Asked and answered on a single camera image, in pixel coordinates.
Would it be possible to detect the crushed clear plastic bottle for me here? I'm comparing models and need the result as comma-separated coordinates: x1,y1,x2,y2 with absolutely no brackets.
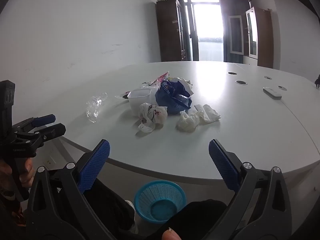
86,92,108,123

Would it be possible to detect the white plastic cup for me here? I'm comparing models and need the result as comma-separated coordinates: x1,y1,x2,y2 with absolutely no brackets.
127,88,151,116

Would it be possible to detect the white tissue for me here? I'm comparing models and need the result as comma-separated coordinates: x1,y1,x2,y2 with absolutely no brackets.
176,111,200,133
194,104,221,124

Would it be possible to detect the white red printed plastic bag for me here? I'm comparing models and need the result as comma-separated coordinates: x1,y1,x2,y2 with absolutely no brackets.
138,103,168,133

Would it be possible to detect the pink printed snack wrapper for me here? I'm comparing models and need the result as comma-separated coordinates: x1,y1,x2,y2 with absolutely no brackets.
142,72,169,87

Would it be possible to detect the blue snack bag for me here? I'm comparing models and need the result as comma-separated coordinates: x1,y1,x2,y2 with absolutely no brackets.
155,80,192,115

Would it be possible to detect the person's left hand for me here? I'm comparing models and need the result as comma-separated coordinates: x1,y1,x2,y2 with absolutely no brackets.
0,158,35,191

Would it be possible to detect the person's right hand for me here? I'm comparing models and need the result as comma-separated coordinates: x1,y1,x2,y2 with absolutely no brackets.
162,228,181,240

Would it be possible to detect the left white shoe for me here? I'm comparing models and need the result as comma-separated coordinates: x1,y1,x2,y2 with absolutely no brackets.
125,200,138,235

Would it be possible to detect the blue plastic waste basket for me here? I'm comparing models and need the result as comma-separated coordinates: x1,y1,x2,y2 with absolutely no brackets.
133,180,187,224

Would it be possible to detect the white remote control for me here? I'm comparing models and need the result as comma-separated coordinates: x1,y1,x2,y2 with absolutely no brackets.
263,87,282,100

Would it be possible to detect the black device on table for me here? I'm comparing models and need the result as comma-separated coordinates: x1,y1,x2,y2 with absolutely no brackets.
315,75,320,89

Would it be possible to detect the dark brown wardrobe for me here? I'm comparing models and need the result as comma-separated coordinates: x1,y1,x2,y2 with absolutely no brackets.
156,0,190,62

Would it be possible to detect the brown glass door cabinet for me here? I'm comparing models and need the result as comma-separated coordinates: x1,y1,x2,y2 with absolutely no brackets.
246,7,274,68

